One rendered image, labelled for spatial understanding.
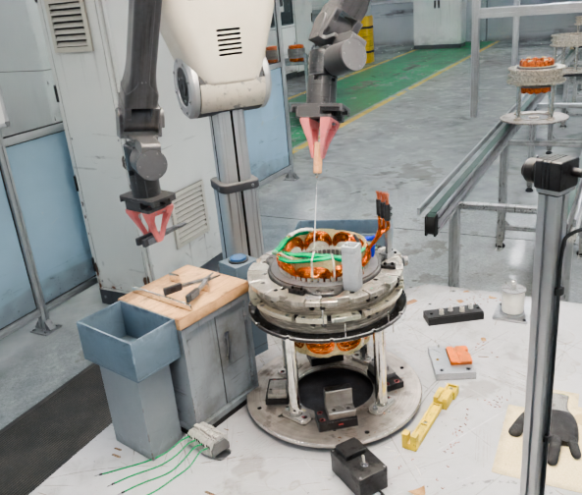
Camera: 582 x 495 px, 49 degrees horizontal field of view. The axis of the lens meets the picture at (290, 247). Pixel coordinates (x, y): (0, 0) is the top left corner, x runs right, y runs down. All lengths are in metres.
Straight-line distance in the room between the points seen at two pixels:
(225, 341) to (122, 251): 2.35
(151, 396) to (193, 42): 0.80
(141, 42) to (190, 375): 0.63
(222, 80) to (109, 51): 1.81
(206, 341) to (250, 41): 0.72
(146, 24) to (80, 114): 2.43
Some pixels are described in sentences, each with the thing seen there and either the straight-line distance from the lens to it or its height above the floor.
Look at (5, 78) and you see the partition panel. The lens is 3.56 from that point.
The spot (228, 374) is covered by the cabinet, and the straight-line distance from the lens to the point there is 1.40.
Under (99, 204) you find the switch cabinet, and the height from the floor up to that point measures 0.64.
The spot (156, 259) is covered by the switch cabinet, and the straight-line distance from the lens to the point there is 3.60.
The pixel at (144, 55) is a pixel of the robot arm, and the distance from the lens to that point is 1.17.
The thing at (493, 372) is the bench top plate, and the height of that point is 0.78.
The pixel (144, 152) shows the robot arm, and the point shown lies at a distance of 1.18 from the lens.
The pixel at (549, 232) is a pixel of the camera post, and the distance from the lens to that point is 0.92.
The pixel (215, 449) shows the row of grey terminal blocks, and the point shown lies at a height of 0.80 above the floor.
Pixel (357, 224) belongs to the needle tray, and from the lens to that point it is 1.66.
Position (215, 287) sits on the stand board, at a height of 1.06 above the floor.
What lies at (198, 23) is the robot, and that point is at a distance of 1.56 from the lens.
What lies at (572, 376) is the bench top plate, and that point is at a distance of 1.57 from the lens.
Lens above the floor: 1.62
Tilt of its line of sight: 22 degrees down
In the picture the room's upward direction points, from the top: 5 degrees counter-clockwise
